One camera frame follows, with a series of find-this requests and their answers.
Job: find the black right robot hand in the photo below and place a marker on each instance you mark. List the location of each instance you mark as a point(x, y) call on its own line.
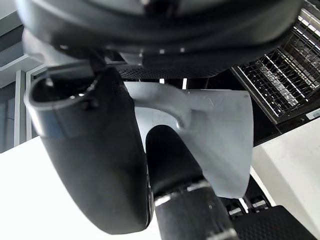
point(100, 150)

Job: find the open dishwasher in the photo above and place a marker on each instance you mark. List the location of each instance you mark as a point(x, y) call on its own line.
point(265, 125)

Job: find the grey cabinet front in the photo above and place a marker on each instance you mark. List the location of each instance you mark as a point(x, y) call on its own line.
point(15, 100)

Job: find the dark robot foot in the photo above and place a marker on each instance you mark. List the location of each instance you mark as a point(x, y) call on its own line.
point(275, 225)

